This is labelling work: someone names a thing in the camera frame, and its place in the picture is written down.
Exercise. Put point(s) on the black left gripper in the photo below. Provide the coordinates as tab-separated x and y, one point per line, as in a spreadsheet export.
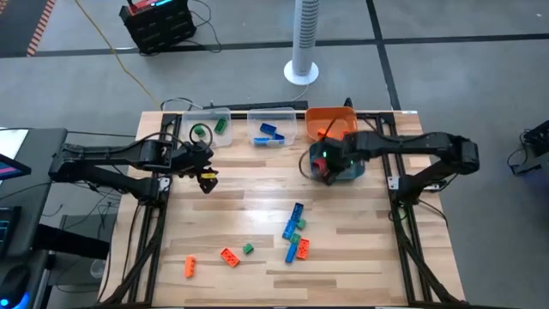
193	159

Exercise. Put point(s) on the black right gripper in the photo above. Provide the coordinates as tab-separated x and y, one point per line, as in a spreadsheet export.
343	154

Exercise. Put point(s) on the red arch toy block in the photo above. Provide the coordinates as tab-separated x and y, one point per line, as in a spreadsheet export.
314	163

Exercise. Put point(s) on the orange rectangular toy brick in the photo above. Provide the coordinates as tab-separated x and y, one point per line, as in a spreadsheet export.
189	266
230	257
321	132
303	249

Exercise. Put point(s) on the blue rectangular toy brick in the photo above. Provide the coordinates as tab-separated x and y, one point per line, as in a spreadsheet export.
297	212
267	128
289	229
291	253
261	141

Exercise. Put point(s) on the small green toy block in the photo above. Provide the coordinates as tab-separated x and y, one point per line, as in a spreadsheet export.
201	134
295	238
197	129
301	224
248	248

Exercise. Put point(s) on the green rectangular toy brick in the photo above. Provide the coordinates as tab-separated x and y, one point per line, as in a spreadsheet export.
221	125

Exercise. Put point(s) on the small blue toy block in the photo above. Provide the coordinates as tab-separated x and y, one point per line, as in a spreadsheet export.
278	137

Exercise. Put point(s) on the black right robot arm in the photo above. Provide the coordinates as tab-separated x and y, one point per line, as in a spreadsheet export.
407	141

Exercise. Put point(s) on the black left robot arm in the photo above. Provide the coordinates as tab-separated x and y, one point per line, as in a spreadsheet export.
107	156

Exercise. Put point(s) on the teal plastic bin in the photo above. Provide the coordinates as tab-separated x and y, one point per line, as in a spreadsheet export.
358	173

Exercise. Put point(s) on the orange plastic bin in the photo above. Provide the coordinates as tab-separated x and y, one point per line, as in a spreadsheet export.
330	118

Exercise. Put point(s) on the clear plastic bin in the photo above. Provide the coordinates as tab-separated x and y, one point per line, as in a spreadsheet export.
187	118
283	120

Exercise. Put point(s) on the grey tower fan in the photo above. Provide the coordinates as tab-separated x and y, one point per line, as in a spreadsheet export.
305	38

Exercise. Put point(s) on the clear plastic cup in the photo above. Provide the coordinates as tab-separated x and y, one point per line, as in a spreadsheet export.
98	269

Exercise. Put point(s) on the black equipment case red top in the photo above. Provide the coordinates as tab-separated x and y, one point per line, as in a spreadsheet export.
156	30

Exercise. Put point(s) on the black desk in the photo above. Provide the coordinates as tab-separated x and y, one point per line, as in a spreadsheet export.
38	193

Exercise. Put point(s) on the computer monitor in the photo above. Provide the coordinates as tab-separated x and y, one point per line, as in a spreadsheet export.
10	169

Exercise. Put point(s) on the white paper sheet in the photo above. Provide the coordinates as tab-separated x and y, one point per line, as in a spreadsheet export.
10	143

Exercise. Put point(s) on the black backlit keyboard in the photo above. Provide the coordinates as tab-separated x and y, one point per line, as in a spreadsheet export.
6	232

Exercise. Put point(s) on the black floor device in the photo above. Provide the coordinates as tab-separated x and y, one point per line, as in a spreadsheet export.
538	141

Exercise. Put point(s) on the black computer mouse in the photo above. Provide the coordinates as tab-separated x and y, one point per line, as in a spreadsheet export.
13	287

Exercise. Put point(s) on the black striped floor mat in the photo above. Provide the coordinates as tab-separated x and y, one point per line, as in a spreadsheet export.
17	26

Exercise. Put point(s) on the black aluminium table frame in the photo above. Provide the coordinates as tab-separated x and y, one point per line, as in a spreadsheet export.
240	115

